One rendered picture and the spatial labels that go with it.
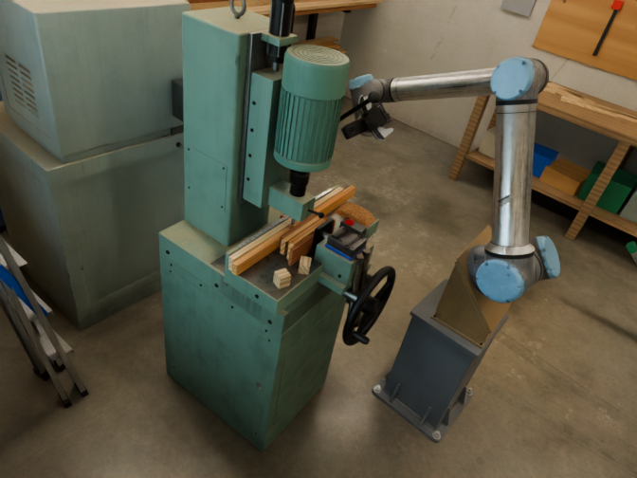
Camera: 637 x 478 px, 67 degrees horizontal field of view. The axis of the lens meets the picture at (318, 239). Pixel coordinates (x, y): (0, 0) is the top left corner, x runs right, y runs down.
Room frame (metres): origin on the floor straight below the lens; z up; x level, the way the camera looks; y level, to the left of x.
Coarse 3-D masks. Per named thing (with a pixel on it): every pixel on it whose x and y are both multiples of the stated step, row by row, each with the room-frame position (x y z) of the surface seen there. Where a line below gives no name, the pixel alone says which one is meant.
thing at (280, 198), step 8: (280, 184) 1.33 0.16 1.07; (288, 184) 1.34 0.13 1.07; (272, 192) 1.30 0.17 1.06; (280, 192) 1.29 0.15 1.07; (288, 192) 1.30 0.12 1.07; (272, 200) 1.30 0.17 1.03; (280, 200) 1.28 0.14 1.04; (288, 200) 1.27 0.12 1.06; (296, 200) 1.26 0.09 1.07; (304, 200) 1.27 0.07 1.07; (312, 200) 1.29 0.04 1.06; (280, 208) 1.28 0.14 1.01; (288, 208) 1.27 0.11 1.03; (296, 208) 1.25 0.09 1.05; (304, 208) 1.25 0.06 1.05; (312, 208) 1.29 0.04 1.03; (296, 216) 1.25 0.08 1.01; (304, 216) 1.26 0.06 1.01
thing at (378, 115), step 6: (372, 108) 1.57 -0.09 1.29; (378, 108) 1.53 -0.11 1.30; (366, 114) 1.53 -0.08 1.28; (372, 114) 1.52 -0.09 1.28; (378, 114) 1.53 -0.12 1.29; (384, 114) 1.54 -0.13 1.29; (366, 120) 1.51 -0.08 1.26; (372, 120) 1.52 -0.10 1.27; (378, 120) 1.52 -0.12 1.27; (384, 120) 1.52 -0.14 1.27; (390, 120) 1.52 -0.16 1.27; (366, 126) 1.55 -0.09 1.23; (378, 126) 1.53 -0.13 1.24
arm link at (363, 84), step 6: (354, 78) 1.77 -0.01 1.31; (360, 78) 1.75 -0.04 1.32; (366, 78) 1.76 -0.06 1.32; (372, 78) 1.78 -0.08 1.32; (354, 84) 1.75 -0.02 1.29; (360, 84) 1.74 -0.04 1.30; (366, 84) 1.74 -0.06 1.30; (372, 84) 1.76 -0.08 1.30; (378, 84) 1.80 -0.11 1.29; (354, 90) 1.74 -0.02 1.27; (360, 90) 1.73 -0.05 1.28; (366, 90) 1.73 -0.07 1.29; (372, 90) 1.75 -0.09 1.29; (378, 90) 1.78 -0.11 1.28; (354, 96) 1.74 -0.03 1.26; (366, 96) 1.72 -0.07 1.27; (354, 102) 1.73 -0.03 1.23
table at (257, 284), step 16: (336, 224) 1.42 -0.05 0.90; (272, 256) 1.17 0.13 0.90; (256, 272) 1.08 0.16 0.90; (272, 272) 1.10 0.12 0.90; (320, 272) 1.18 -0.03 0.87; (240, 288) 1.05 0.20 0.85; (256, 288) 1.02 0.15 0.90; (272, 288) 1.03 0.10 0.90; (288, 288) 1.04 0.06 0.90; (304, 288) 1.10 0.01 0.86; (336, 288) 1.13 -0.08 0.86; (272, 304) 0.99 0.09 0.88
